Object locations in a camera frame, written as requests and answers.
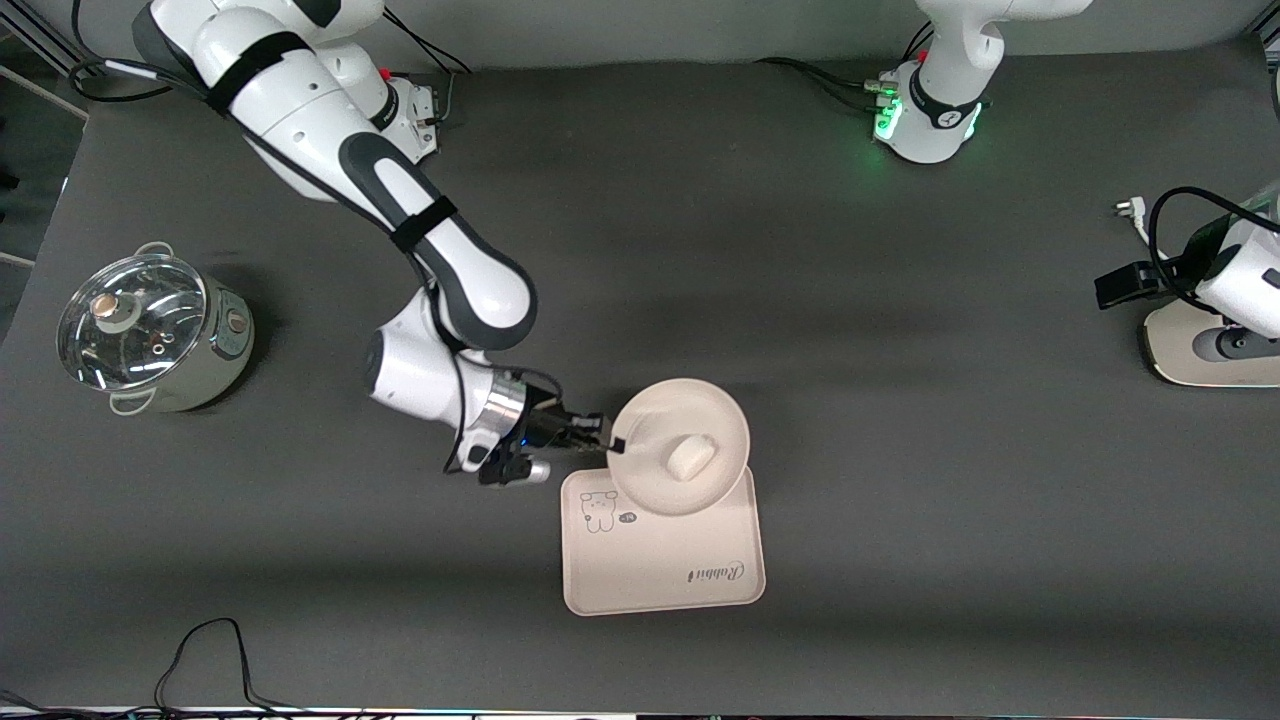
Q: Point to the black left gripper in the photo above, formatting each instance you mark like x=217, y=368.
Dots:
x=1150, y=280

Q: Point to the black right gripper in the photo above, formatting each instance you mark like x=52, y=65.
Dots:
x=549, y=425

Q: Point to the round cream plate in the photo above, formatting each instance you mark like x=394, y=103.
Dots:
x=680, y=410

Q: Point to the white steamed bun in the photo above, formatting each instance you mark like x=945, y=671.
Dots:
x=692, y=458

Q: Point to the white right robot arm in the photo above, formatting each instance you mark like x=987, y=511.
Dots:
x=300, y=120

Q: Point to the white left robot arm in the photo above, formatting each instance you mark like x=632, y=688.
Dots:
x=940, y=100

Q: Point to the cream tray with bear print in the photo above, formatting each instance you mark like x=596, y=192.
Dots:
x=680, y=570

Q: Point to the cream white toaster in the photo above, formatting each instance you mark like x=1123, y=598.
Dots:
x=1170, y=350

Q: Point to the steel pot with glass lid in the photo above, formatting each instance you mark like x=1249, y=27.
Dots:
x=215, y=370

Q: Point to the glass pot lid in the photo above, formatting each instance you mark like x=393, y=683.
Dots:
x=130, y=320

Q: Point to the metal frame rail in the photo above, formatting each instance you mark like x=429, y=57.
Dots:
x=50, y=45

